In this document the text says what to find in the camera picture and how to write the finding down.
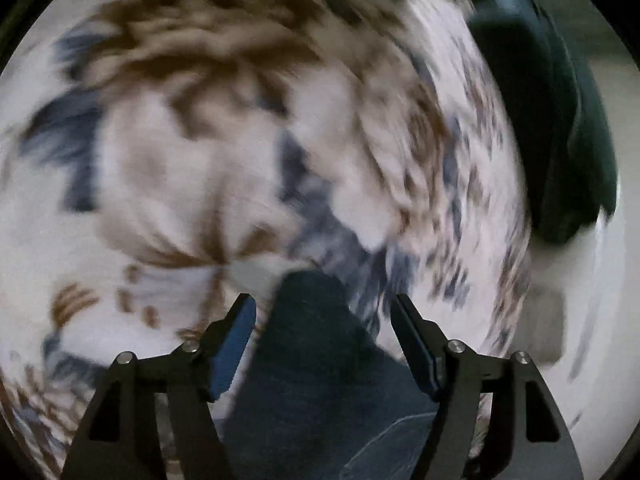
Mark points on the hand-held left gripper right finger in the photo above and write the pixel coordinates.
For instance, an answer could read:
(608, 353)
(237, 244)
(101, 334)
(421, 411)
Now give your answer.
(417, 350)

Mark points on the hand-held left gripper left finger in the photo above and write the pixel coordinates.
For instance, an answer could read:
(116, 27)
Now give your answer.
(232, 350)

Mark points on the dark blue jeans pants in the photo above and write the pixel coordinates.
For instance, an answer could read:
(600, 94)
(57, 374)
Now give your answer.
(320, 370)

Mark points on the white headboard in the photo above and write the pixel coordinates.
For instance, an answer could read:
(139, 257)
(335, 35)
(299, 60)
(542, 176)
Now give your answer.
(607, 310)

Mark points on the floral bed cover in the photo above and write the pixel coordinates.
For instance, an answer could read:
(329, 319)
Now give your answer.
(200, 135)

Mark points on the dark green blanket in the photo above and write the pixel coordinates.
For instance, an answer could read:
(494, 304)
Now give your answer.
(550, 125)

